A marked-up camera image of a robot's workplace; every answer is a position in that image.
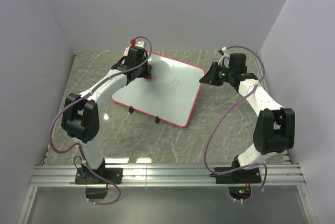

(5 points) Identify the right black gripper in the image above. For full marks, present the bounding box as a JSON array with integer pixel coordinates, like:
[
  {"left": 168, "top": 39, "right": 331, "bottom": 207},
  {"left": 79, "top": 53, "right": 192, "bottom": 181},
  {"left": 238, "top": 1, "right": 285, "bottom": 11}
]
[{"left": 199, "top": 62, "right": 233, "bottom": 86}]

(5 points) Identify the red whiteboard eraser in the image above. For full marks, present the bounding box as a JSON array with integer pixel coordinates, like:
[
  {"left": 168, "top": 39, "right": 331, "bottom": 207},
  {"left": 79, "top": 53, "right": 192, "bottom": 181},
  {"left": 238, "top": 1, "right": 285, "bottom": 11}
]
[{"left": 144, "top": 64, "right": 152, "bottom": 80}]

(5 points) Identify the red framed whiteboard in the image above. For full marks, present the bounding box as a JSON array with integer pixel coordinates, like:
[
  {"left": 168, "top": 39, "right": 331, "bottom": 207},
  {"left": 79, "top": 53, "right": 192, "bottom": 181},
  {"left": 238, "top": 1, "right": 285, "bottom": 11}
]
[{"left": 112, "top": 52, "right": 205, "bottom": 128}]

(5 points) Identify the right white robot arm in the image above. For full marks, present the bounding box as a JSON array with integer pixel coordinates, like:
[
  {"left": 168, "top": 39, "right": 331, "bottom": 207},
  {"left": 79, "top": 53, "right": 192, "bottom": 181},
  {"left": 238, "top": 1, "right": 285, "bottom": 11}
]
[{"left": 199, "top": 53, "right": 295, "bottom": 182}]

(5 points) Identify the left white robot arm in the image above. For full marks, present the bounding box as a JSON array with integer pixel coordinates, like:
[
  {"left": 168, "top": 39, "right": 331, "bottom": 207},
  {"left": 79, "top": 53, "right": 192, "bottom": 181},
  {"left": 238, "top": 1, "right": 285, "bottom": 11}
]
[{"left": 61, "top": 46, "right": 151, "bottom": 183}]

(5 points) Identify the right black board clip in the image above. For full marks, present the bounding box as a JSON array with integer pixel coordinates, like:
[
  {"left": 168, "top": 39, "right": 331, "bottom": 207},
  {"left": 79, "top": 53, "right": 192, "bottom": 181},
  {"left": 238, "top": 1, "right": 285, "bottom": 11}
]
[{"left": 155, "top": 116, "right": 160, "bottom": 124}]

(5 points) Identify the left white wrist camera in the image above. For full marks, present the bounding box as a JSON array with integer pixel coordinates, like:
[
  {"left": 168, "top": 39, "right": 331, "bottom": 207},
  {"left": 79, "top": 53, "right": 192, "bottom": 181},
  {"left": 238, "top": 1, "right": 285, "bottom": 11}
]
[{"left": 130, "top": 39, "right": 146, "bottom": 49}]

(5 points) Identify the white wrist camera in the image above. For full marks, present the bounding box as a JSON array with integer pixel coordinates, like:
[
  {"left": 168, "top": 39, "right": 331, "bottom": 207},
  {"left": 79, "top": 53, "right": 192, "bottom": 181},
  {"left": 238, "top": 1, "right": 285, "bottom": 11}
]
[
  {"left": 218, "top": 47, "right": 230, "bottom": 65},
  {"left": 130, "top": 39, "right": 146, "bottom": 49}
]

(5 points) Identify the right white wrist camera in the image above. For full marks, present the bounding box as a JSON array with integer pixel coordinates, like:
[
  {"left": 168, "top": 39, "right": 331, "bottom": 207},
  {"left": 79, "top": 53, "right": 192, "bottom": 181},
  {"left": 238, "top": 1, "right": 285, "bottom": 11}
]
[{"left": 218, "top": 47, "right": 230, "bottom": 65}]

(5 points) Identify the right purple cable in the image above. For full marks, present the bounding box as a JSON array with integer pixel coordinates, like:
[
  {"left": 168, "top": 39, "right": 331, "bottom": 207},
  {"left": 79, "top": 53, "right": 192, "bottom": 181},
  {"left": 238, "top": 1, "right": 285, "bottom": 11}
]
[{"left": 203, "top": 45, "right": 267, "bottom": 204}]

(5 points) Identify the purple cable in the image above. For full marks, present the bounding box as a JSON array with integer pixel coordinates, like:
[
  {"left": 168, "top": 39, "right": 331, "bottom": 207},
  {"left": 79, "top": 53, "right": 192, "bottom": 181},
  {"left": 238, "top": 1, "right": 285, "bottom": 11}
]
[
  {"left": 49, "top": 35, "right": 153, "bottom": 206},
  {"left": 203, "top": 45, "right": 267, "bottom": 204}
]

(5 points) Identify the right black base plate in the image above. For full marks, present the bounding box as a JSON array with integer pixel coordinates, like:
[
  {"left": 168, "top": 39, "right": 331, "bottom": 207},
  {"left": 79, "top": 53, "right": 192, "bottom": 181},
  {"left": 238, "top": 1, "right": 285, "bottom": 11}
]
[{"left": 210, "top": 167, "right": 262, "bottom": 184}]

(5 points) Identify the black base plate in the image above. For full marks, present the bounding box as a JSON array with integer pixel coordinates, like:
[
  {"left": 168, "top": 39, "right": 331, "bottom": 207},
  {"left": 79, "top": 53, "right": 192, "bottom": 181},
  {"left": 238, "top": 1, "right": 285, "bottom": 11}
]
[
  {"left": 210, "top": 167, "right": 262, "bottom": 184},
  {"left": 74, "top": 166, "right": 123, "bottom": 185}
]

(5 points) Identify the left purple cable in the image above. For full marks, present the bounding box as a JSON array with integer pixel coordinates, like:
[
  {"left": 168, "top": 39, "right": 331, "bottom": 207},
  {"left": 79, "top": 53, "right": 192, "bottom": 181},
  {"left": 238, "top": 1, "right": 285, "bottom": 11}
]
[{"left": 49, "top": 35, "right": 153, "bottom": 206}]

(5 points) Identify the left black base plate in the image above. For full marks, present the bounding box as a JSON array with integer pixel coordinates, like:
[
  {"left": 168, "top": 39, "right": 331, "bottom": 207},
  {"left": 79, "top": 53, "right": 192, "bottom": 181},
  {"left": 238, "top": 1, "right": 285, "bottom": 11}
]
[{"left": 74, "top": 166, "right": 123, "bottom": 185}]

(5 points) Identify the aluminium front rail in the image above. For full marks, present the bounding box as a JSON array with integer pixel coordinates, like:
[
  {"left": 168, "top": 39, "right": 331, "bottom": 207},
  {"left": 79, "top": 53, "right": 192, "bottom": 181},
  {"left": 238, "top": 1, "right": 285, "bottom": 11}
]
[{"left": 29, "top": 164, "right": 305, "bottom": 188}]

